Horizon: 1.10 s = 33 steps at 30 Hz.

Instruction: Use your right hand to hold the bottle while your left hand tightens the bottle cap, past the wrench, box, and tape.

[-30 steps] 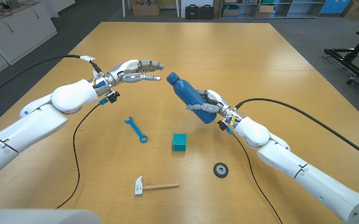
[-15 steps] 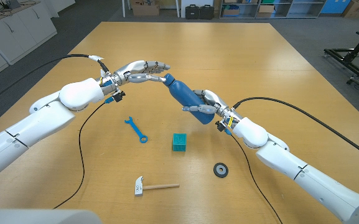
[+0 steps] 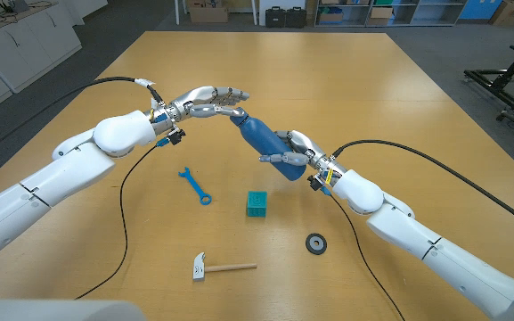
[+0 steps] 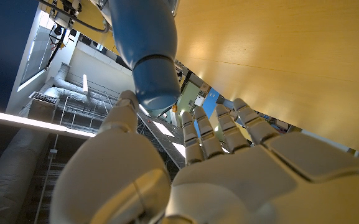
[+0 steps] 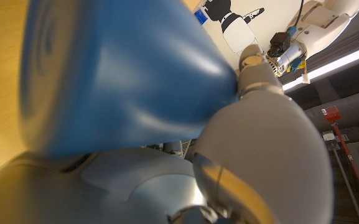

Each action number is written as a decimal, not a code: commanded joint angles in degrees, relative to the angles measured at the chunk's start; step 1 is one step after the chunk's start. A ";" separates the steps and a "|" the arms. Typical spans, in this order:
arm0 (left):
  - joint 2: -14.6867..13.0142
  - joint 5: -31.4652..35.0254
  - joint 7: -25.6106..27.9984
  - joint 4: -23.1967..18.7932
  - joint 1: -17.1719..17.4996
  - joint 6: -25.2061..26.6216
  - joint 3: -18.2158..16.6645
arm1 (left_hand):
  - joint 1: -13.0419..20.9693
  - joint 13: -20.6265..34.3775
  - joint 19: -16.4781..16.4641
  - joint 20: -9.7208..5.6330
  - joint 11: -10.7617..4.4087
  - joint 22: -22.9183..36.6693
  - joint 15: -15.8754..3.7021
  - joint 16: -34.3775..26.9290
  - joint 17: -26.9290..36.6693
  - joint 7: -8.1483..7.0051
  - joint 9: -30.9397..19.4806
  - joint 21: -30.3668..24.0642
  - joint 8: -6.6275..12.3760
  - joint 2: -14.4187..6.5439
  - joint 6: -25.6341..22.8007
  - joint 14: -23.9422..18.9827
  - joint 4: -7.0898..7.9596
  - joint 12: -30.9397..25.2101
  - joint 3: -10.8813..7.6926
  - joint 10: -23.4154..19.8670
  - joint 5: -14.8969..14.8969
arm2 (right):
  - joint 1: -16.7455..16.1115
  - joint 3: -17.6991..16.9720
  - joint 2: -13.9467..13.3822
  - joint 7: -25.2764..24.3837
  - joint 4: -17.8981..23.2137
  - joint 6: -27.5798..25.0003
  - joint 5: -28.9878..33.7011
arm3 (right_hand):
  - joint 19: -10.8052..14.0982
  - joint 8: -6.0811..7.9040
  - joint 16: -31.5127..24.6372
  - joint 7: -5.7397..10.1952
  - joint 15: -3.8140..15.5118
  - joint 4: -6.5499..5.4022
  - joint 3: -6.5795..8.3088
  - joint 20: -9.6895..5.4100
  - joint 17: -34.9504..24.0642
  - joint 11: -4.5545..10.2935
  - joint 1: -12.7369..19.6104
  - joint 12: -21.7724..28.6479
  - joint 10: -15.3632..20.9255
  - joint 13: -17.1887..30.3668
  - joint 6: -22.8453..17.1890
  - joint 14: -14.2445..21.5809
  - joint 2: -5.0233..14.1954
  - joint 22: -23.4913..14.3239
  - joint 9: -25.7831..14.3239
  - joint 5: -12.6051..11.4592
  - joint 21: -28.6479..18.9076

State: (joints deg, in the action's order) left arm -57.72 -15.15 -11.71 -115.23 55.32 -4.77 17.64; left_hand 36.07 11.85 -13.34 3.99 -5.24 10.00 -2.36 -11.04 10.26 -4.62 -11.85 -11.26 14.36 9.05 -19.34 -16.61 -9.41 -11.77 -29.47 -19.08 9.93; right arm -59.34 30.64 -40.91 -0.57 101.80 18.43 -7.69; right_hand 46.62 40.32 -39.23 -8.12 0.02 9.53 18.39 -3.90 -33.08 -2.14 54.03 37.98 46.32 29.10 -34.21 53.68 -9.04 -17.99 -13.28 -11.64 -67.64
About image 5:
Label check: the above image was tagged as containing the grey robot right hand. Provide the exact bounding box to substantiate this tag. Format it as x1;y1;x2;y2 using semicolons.
0;43;334;224

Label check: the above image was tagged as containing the blue metal bottle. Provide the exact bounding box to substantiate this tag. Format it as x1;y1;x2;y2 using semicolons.
19;0;239;159

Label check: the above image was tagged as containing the red ceiling pipe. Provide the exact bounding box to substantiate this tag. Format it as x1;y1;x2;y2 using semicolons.
321;105;359;220

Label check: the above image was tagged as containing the long ceiling light strip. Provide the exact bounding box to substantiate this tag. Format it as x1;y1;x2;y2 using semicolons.
281;41;359;91

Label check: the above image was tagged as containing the white printed poster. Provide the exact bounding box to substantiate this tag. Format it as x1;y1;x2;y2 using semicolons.
193;0;295;71

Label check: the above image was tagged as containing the grey ceiling duct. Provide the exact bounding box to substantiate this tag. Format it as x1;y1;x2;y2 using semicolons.
303;88;359;131

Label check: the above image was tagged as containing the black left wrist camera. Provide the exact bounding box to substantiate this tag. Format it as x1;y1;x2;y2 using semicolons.
266;32;292;58

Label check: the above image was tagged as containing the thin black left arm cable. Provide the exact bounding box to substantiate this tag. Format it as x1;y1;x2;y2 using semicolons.
287;0;305;38

